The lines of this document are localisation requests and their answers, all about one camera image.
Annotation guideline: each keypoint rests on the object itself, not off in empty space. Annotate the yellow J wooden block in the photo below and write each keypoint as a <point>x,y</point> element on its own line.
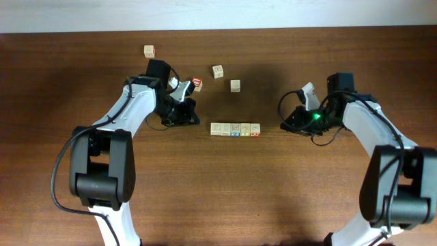
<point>245,129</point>

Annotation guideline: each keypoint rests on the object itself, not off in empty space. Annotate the green N wooden block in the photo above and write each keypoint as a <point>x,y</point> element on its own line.
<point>235,86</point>

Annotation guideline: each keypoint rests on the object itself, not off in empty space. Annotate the red U wooden block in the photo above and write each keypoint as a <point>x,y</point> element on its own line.
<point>198,83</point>

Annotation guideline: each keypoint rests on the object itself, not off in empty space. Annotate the red I wooden block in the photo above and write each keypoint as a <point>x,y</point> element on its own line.
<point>255,130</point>

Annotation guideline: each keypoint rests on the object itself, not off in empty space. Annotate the plain wooden block row end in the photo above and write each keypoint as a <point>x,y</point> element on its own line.
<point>215,129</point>

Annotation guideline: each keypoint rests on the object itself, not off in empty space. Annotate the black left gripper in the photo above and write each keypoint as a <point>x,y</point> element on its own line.
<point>185,117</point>

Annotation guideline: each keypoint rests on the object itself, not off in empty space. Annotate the ice cream wooden block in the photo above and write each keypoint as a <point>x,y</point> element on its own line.
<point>225,129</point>

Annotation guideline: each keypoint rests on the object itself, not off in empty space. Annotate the green R wooden block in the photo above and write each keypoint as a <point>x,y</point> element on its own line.
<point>218,71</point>

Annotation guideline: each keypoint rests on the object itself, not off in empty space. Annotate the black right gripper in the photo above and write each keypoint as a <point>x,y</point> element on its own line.
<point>297,115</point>

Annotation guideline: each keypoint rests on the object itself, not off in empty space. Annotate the plain wooden block far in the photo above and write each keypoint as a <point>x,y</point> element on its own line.
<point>149,51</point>

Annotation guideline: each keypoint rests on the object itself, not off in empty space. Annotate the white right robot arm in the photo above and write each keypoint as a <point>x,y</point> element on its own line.
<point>399,188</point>

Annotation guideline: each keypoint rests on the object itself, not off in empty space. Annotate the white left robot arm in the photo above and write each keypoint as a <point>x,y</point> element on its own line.
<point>102,163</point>

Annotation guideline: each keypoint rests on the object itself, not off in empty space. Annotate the blue K wooden block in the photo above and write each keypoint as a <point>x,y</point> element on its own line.
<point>235,129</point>

